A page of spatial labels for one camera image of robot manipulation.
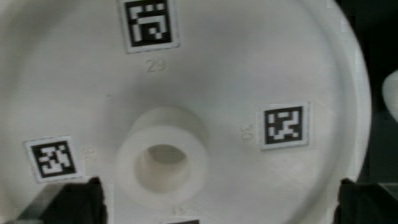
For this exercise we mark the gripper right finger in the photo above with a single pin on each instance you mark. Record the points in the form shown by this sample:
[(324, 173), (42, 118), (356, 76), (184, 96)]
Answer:
[(367, 203)]

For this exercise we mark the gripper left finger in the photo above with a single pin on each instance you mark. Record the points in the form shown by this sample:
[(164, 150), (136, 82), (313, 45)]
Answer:
[(68, 204)]

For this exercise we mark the white round table top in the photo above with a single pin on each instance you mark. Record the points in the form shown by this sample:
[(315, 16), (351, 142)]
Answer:
[(196, 97)]

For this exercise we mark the white cylindrical table leg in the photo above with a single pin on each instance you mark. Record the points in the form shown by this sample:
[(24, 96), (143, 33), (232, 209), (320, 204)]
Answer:
[(390, 92)]

